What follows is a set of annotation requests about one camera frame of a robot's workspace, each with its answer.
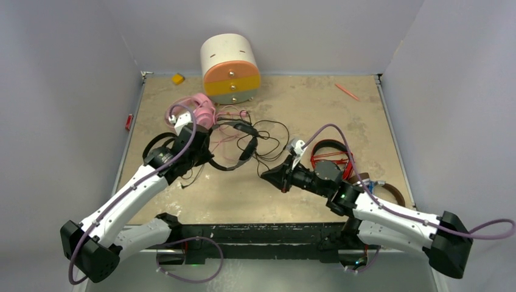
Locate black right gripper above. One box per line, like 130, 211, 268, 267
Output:
261, 155, 330, 198

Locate red black headphones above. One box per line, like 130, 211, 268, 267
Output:
310, 139, 354, 179

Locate red audio cable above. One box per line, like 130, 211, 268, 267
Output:
312, 151, 355, 180

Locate brown leather silver headphones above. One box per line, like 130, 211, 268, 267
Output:
347, 172, 406, 207

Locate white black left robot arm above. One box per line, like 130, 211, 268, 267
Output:
60, 123, 213, 285

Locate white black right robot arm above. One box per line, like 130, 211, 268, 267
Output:
260, 156, 473, 279

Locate pink headphones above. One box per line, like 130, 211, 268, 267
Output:
164, 93, 250, 129

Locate small red clip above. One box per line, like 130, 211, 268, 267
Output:
124, 114, 133, 131

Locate small yellow block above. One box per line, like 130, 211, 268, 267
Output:
171, 74, 186, 85

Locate cream orange yellow drawer box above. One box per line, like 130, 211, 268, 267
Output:
200, 33, 261, 105

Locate orange pencil stick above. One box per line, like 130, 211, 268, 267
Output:
335, 83, 360, 101

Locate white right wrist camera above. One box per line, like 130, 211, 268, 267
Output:
287, 138, 306, 170

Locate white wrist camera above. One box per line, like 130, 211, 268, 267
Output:
169, 113, 192, 135
287, 138, 306, 170

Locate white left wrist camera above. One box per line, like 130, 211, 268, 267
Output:
169, 113, 192, 135

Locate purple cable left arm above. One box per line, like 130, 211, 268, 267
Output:
68, 103, 198, 286

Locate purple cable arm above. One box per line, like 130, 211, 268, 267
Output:
302, 123, 516, 242
68, 103, 198, 286

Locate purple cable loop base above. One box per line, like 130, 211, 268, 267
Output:
156, 236, 225, 283

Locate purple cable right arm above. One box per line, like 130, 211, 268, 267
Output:
302, 123, 516, 242

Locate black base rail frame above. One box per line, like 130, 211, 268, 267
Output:
143, 215, 404, 267

